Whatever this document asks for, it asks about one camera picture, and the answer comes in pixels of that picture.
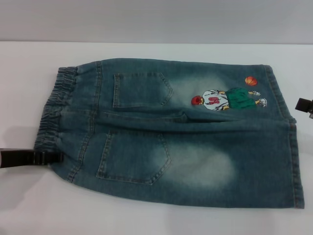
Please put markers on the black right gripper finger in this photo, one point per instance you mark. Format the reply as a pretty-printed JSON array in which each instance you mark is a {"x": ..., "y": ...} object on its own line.
[{"x": 302, "y": 104}]

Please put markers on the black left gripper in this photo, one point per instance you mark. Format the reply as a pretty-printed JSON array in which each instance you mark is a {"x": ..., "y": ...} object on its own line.
[{"x": 17, "y": 157}]

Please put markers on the blue denim shorts with cartoon print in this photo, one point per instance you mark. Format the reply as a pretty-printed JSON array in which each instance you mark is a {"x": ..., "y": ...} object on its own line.
[{"x": 195, "y": 147}]

